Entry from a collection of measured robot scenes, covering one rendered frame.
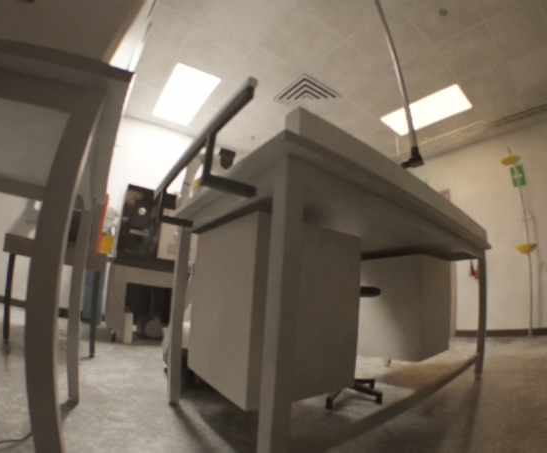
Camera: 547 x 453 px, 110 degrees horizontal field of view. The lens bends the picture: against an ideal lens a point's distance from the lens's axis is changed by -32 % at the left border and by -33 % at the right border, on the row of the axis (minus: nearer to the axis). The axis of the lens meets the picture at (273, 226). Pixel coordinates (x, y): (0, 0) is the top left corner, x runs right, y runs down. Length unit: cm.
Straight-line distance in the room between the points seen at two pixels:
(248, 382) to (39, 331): 61
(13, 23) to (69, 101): 24
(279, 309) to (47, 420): 48
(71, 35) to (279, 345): 73
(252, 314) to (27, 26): 91
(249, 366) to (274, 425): 28
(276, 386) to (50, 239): 49
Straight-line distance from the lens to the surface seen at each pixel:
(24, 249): 202
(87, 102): 55
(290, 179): 63
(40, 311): 48
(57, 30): 64
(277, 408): 63
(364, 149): 85
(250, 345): 86
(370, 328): 186
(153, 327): 276
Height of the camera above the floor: 55
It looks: 14 degrees up
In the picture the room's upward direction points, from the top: 4 degrees clockwise
